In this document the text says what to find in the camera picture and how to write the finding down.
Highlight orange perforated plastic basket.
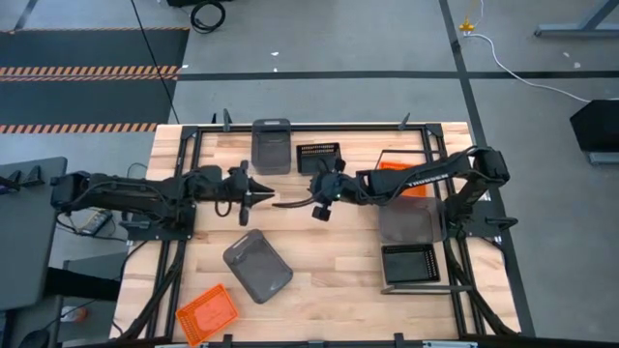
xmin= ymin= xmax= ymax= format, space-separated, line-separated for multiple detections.
xmin=174 ymin=282 xmax=241 ymax=348
xmin=378 ymin=160 xmax=429 ymax=198

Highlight orange and white small device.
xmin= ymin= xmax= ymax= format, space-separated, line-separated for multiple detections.
xmin=60 ymin=304 xmax=89 ymax=324

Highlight grey desk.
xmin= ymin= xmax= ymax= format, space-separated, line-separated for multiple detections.
xmin=0 ymin=156 xmax=69 ymax=311

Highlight black aluminium rig frame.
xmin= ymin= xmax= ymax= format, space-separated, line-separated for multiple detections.
xmin=118 ymin=108 xmax=522 ymax=348

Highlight black hazard-striped floor mat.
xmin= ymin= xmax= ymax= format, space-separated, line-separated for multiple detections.
xmin=0 ymin=26 xmax=191 ymax=135

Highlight grey metal desk leg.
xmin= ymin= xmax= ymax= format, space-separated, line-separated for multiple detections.
xmin=533 ymin=0 xmax=619 ymax=39

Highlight white floor cable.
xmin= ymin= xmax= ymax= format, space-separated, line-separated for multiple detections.
xmin=464 ymin=31 xmax=592 ymax=104

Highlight coiled black cable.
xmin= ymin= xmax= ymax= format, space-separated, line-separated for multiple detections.
xmin=189 ymin=0 xmax=227 ymax=35

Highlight black floor equipment box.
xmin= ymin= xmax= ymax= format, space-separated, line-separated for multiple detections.
xmin=569 ymin=99 xmax=619 ymax=155

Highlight long black hanging cable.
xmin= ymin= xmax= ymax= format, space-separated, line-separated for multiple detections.
xmin=130 ymin=0 xmax=175 ymax=113

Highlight black perforated plastic basket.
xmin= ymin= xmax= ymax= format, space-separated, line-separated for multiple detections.
xmin=380 ymin=243 xmax=442 ymax=286
xmin=295 ymin=141 xmax=343 ymax=176

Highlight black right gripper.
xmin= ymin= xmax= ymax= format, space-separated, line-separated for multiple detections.
xmin=271 ymin=159 xmax=360 ymax=222

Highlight grey translucent plastic bin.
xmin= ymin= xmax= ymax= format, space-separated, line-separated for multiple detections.
xmin=377 ymin=194 xmax=447 ymax=247
xmin=221 ymin=228 xmax=295 ymax=305
xmin=251 ymin=117 xmax=292 ymax=176

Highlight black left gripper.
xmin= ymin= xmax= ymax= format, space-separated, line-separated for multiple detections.
xmin=225 ymin=160 xmax=276 ymax=227

